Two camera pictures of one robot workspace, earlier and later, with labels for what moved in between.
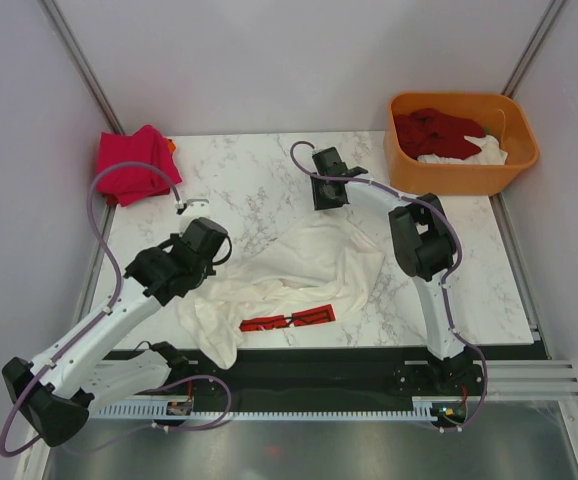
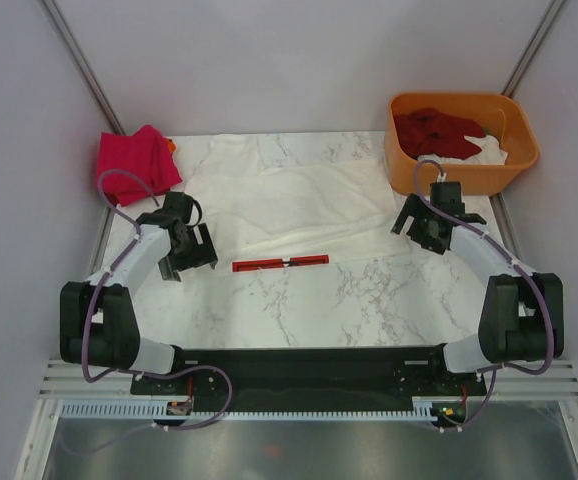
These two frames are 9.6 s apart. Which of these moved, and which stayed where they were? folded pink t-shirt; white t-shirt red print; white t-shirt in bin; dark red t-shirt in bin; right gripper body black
Moved: right gripper body black; white t-shirt red print
Stayed: white t-shirt in bin; folded pink t-shirt; dark red t-shirt in bin
